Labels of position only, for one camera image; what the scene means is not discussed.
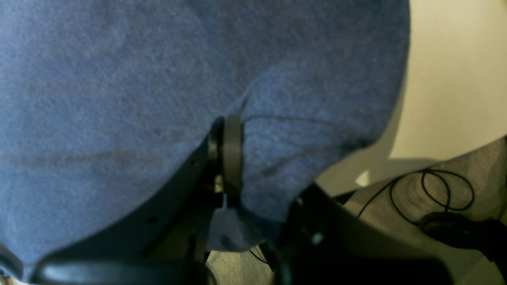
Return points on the dark blue t-shirt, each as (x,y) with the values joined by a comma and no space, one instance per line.
(103,100)

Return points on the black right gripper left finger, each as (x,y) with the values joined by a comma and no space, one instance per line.
(164,241)

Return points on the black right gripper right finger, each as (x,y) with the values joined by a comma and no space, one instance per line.
(323,244)

